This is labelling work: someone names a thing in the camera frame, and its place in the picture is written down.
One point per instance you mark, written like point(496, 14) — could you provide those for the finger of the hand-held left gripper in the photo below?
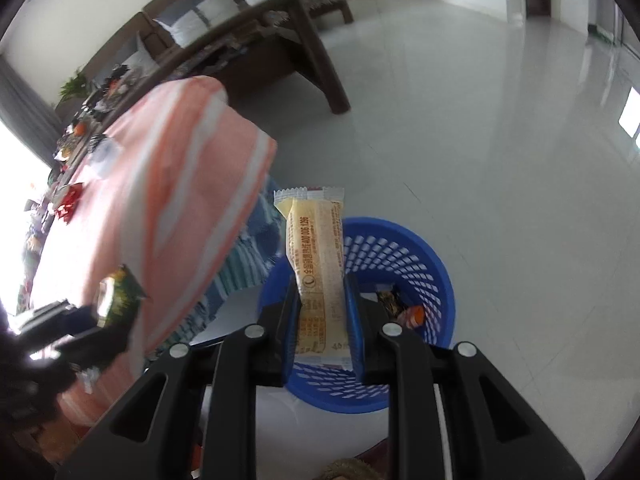
point(100, 345)
point(80, 317)

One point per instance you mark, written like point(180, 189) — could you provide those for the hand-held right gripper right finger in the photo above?
point(356, 330)

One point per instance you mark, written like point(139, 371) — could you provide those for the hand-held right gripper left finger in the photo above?
point(285, 320)

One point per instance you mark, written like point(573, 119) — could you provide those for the green snack wrapper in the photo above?
point(122, 300)

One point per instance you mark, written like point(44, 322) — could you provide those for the yellow snack packet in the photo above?
point(315, 270)

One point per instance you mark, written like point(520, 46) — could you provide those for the blue plastic basket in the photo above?
point(400, 250)

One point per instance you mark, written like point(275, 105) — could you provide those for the dark wrapper in basket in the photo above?
point(389, 302)

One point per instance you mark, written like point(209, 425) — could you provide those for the orange wrapper in basket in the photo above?
point(411, 316)

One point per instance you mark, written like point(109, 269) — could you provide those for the blue striped cloth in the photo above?
point(250, 255)

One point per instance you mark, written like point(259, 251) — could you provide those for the large red plastic bag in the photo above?
point(67, 202)

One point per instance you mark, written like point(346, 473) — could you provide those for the brown woven item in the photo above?
point(350, 470)

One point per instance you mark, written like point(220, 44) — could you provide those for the white plastic container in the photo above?
point(105, 157)

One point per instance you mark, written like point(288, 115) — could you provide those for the orange white striped tablecloth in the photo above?
point(175, 170)

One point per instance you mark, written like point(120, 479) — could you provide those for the glass fruit bowl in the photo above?
point(77, 132)

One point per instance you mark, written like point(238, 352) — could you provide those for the grey curtain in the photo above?
point(25, 110)

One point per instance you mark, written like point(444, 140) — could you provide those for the potted green plant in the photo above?
point(75, 85)

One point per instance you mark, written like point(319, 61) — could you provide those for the dark wooden coffee table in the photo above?
point(320, 70)

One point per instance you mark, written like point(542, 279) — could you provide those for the dark brown sofa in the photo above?
point(165, 10)

